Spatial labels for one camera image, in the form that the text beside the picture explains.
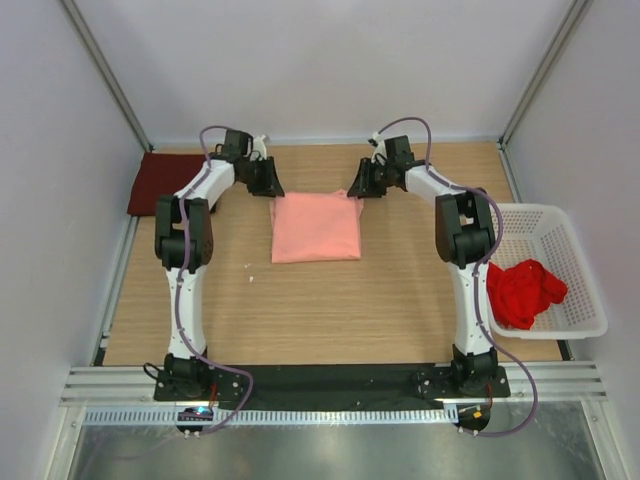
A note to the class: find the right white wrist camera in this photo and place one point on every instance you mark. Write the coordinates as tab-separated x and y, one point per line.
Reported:
377	141

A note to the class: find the white plastic basket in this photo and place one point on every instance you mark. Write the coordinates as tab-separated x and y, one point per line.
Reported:
545	234

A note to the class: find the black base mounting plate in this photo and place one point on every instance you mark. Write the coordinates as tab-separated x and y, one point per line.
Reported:
328	388

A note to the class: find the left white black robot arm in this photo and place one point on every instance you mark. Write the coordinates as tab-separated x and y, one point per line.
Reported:
184	244

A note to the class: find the white slotted cable duct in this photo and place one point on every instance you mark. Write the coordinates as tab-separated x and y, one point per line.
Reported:
182	416

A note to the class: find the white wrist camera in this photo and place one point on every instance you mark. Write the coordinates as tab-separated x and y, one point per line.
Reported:
377	141
259	148

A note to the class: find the pink t-shirt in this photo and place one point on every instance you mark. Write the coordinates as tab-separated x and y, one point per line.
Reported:
313	227

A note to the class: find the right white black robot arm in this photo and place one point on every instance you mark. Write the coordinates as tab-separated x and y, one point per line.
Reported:
465	240

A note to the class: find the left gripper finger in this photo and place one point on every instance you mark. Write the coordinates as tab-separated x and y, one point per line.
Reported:
262	184
273	185

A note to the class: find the folded dark red t-shirt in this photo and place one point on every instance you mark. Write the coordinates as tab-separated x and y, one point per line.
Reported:
160	174

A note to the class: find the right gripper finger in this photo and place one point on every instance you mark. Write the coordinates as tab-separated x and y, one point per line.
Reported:
374	188
361	186

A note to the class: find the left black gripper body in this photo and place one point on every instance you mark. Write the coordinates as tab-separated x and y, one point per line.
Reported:
251	162

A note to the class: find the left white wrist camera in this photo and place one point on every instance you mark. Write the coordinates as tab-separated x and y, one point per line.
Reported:
259	148

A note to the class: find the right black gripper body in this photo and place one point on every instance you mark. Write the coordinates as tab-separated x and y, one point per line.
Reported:
385	167

